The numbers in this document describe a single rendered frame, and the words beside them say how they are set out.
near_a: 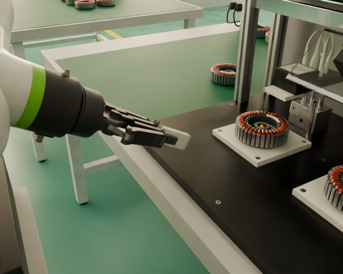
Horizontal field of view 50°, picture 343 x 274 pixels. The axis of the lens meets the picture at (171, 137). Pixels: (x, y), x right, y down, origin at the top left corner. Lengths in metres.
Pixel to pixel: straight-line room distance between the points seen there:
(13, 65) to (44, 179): 1.60
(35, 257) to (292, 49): 0.80
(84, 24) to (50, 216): 0.95
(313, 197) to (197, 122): 0.34
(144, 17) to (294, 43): 1.17
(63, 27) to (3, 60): 1.44
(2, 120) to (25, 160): 1.92
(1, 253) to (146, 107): 0.62
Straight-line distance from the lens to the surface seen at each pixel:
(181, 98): 1.05
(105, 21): 1.99
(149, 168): 0.75
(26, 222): 0.68
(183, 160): 0.74
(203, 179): 0.69
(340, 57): 0.45
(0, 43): 0.53
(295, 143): 0.81
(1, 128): 0.35
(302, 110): 0.89
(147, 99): 1.04
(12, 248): 0.49
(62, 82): 0.52
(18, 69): 0.50
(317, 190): 0.69
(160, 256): 1.58
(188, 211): 0.65
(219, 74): 1.14
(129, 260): 1.58
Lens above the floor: 1.18
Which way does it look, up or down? 30 degrees down
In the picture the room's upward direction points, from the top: straight up
